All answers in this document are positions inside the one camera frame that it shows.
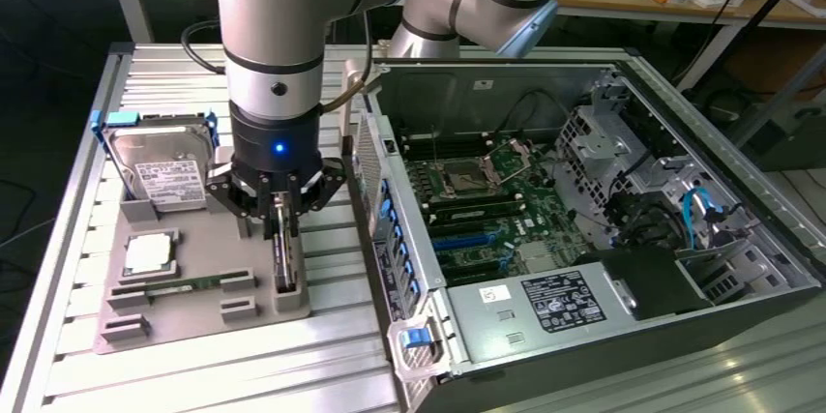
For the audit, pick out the blue expansion slot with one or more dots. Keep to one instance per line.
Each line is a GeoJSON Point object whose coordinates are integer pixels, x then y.
{"type": "Point", "coordinates": [463, 241]}

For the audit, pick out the CPU socket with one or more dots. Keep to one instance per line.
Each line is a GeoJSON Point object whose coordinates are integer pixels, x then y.
{"type": "Point", "coordinates": [462, 177]}

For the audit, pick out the black plastic shroud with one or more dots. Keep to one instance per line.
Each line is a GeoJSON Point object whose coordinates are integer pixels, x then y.
{"type": "Point", "coordinates": [644, 282]}

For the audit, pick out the silver chipset heatsink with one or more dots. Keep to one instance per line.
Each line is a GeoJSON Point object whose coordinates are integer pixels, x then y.
{"type": "Point", "coordinates": [536, 258]}

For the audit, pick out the black expansion slot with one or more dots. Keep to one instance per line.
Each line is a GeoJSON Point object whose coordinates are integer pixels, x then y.
{"type": "Point", "coordinates": [474, 270]}

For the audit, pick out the grey power supply unit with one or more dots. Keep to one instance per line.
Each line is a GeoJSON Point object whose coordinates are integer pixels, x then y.
{"type": "Point", "coordinates": [516, 321]}

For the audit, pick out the graphics card with black fan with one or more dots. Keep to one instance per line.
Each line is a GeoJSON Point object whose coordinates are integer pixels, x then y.
{"type": "Point", "coordinates": [284, 263]}

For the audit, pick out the blue case latch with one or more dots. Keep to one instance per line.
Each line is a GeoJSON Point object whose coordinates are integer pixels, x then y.
{"type": "Point", "coordinates": [414, 338]}

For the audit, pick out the wooden workbench with clutter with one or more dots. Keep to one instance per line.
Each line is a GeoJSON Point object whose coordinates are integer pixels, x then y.
{"type": "Point", "coordinates": [678, 11]}

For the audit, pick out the black RAM stick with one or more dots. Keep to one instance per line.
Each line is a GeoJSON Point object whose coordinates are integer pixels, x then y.
{"type": "Point", "coordinates": [474, 215]}

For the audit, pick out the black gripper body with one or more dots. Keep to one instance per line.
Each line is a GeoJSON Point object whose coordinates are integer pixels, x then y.
{"type": "Point", "coordinates": [277, 142]}

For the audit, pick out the thin metal locking lever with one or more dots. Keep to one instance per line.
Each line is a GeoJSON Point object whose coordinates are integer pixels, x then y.
{"type": "Point", "coordinates": [438, 147]}

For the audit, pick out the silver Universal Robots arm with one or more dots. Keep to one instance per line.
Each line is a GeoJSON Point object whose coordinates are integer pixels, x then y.
{"type": "Point", "coordinates": [277, 21]}

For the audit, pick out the green motherboard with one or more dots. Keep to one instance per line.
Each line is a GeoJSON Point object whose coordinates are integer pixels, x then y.
{"type": "Point", "coordinates": [544, 210]}

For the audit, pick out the metal socket cover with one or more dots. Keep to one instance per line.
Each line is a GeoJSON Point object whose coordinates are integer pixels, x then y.
{"type": "Point", "coordinates": [510, 159]}

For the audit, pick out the grey plastic parts rack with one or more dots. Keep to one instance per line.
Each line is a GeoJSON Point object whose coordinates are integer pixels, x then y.
{"type": "Point", "coordinates": [193, 309]}

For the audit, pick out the metal disk bay cage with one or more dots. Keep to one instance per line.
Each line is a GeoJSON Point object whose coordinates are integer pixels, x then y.
{"type": "Point", "coordinates": [600, 142]}

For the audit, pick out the green RAM stick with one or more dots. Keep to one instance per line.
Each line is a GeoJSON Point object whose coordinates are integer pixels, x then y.
{"type": "Point", "coordinates": [184, 286]}

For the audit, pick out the hard disk with blue carrier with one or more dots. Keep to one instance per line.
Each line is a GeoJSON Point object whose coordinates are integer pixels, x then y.
{"type": "Point", "coordinates": [164, 176]}

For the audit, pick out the silver CPU chip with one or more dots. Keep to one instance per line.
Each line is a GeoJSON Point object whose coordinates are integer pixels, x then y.
{"type": "Point", "coordinates": [149, 253]}

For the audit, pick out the open black PC case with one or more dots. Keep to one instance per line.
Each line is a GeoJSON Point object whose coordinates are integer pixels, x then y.
{"type": "Point", "coordinates": [710, 335]}

